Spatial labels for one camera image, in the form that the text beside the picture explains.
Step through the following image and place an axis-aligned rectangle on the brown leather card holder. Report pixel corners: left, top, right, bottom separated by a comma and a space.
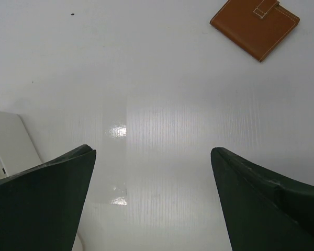
210, 0, 300, 62

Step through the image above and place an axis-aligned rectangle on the white oblong plastic tray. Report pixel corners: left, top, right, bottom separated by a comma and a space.
0, 111, 42, 179

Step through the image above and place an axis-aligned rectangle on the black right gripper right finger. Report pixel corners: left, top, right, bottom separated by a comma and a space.
211, 147, 314, 250

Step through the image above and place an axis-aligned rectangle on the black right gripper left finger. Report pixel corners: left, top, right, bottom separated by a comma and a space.
0, 145, 96, 250

